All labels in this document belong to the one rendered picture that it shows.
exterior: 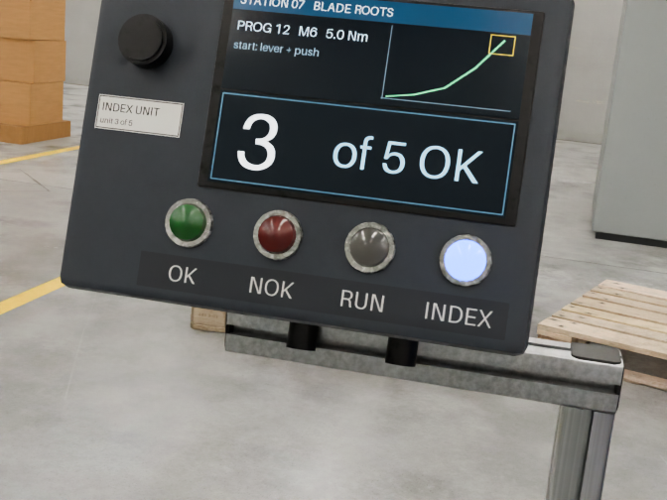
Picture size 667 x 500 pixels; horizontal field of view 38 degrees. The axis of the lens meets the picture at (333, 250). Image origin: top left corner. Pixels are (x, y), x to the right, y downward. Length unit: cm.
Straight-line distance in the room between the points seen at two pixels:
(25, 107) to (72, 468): 621
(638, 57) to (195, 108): 600
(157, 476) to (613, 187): 444
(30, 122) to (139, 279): 819
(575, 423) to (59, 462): 231
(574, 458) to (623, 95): 594
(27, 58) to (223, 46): 820
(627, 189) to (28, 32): 503
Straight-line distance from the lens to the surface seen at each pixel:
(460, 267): 49
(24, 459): 282
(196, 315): 387
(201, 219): 52
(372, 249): 50
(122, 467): 276
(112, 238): 55
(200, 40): 55
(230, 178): 52
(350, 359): 58
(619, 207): 656
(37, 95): 879
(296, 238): 51
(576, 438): 59
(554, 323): 396
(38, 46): 874
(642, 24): 649
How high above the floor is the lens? 123
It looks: 13 degrees down
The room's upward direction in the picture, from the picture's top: 5 degrees clockwise
